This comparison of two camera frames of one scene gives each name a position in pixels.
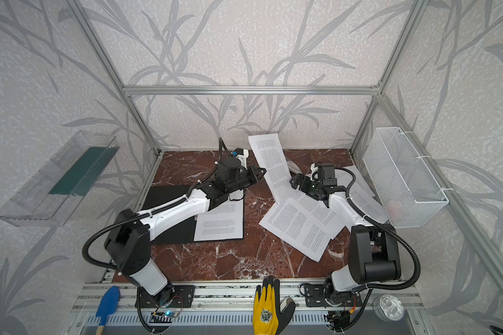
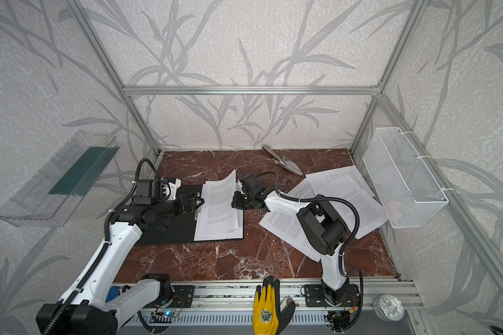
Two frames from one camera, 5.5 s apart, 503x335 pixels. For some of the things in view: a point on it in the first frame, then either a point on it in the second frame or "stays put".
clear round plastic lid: (388, 308) stays put
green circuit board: (162, 317) stays put
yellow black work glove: (270, 314) stays put
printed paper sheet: (223, 221) stays put
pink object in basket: (393, 208) stays put
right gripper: (301, 182) to (243, 199)
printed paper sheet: (274, 165) to (217, 216)
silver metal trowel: (293, 166) stays put
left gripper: (243, 179) to (184, 203)
